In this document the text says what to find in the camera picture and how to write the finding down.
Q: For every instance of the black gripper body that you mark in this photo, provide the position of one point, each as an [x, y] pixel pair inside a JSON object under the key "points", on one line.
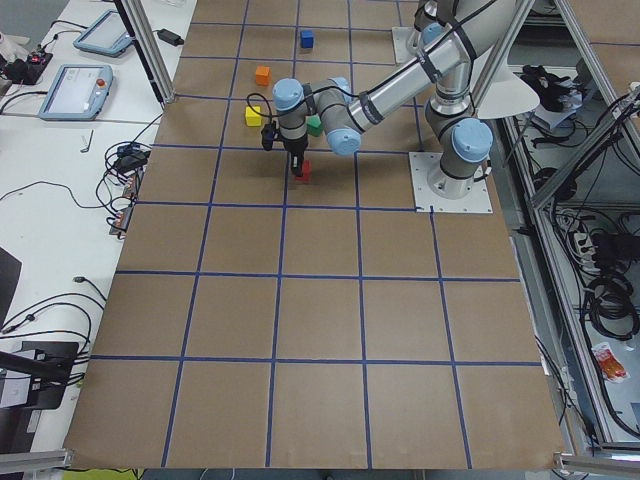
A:
{"points": [[295, 147]]}

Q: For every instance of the far blue teach pendant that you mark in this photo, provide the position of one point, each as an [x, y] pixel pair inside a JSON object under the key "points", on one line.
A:
{"points": [[106, 36]]}

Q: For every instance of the brown paper table cover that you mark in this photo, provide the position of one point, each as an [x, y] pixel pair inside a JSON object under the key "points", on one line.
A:
{"points": [[259, 321]]}

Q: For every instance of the aluminium frame post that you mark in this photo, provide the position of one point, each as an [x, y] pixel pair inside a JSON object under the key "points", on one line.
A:
{"points": [[137, 25]]}

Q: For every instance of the blue wooden block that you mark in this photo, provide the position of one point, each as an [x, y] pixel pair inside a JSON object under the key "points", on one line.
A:
{"points": [[307, 39]]}

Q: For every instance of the black power adapter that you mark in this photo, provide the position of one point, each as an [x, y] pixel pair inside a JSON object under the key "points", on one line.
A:
{"points": [[170, 37]]}

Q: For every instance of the near blue teach pendant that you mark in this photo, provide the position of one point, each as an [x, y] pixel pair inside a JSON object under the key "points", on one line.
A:
{"points": [[78, 93]]}

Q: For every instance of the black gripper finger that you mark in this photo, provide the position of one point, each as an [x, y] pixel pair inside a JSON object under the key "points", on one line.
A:
{"points": [[296, 164]]}

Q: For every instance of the red wooden block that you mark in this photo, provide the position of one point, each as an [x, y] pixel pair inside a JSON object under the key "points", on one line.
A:
{"points": [[305, 172]]}

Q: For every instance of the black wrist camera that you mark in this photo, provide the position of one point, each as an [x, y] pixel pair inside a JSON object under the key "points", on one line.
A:
{"points": [[269, 134]]}

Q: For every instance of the orange wooden block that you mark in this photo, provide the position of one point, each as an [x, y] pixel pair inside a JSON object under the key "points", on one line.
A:
{"points": [[262, 75]]}

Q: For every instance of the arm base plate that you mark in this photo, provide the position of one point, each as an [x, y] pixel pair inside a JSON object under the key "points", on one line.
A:
{"points": [[407, 41], [435, 192]]}

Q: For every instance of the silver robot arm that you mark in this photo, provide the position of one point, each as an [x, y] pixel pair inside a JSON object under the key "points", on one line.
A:
{"points": [[449, 36], [426, 26]]}

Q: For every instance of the blue teach pendant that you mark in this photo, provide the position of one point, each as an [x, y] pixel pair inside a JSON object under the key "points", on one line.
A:
{"points": [[78, 93], [106, 36]]}

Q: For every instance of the green wooden block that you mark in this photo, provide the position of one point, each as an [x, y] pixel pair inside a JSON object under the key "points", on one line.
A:
{"points": [[314, 126]]}

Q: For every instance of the yellow wooden block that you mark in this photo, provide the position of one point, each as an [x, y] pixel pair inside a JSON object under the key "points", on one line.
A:
{"points": [[253, 116]]}

